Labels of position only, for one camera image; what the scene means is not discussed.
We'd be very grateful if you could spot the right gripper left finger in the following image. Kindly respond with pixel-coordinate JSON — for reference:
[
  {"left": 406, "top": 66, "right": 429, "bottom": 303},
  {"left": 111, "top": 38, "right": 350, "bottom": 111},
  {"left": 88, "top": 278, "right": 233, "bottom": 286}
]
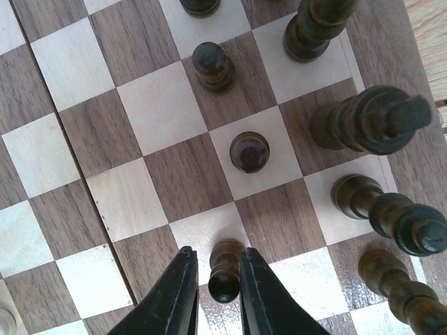
[{"left": 109, "top": 246, "right": 198, "bottom": 334}]

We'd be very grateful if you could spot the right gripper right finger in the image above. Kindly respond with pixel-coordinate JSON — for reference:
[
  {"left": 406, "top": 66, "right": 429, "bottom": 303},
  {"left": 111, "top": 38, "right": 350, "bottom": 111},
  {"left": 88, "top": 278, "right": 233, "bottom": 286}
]
[{"left": 240, "top": 247, "right": 328, "bottom": 334}]

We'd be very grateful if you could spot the wooden chess board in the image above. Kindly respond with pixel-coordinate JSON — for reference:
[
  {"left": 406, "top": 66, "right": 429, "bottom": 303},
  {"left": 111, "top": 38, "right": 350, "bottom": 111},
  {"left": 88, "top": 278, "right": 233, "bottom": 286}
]
[{"left": 1, "top": 1, "right": 446, "bottom": 334}]

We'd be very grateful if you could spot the dark piece lower right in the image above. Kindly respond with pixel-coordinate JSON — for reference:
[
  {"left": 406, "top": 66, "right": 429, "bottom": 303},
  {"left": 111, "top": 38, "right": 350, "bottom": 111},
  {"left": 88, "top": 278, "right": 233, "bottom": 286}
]
[{"left": 358, "top": 250, "right": 446, "bottom": 334}]

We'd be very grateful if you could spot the dark pawn centre square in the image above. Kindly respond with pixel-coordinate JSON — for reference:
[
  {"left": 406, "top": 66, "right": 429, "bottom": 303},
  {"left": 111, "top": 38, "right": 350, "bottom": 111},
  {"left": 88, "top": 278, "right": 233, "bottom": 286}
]
[{"left": 229, "top": 131, "right": 270, "bottom": 174}]

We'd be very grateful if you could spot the dark pawn square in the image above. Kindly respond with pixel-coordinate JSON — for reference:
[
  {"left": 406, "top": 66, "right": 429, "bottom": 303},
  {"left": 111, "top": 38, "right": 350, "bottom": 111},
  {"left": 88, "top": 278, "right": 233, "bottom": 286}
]
[
  {"left": 229, "top": 131, "right": 270, "bottom": 174},
  {"left": 191, "top": 42, "right": 235, "bottom": 94}
]

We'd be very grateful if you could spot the dark bishop piece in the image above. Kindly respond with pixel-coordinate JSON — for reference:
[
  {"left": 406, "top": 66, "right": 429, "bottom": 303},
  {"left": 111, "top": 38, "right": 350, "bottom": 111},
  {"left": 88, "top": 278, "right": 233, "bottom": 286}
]
[{"left": 331, "top": 174, "right": 446, "bottom": 257}]

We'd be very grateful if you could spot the dark king piece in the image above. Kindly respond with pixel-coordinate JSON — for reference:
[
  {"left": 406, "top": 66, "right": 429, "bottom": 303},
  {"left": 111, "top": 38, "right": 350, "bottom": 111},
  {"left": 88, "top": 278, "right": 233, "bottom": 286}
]
[{"left": 309, "top": 85, "right": 432, "bottom": 156}]

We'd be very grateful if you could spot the dark pawn upper square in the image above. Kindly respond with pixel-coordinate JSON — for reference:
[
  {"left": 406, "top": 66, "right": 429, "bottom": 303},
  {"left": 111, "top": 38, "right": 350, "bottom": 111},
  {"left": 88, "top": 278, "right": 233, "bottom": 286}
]
[{"left": 191, "top": 42, "right": 235, "bottom": 94}]

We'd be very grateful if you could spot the dark tall piece top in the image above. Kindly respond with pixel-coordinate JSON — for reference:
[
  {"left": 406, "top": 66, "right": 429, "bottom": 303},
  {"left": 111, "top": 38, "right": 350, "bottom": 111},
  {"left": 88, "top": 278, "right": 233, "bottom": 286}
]
[{"left": 284, "top": 0, "right": 358, "bottom": 63}]

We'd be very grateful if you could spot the dark pawn top edge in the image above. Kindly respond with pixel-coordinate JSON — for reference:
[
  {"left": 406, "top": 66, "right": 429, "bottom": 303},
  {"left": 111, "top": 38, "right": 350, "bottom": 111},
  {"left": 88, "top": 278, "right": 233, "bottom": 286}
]
[{"left": 180, "top": 0, "right": 221, "bottom": 17}]

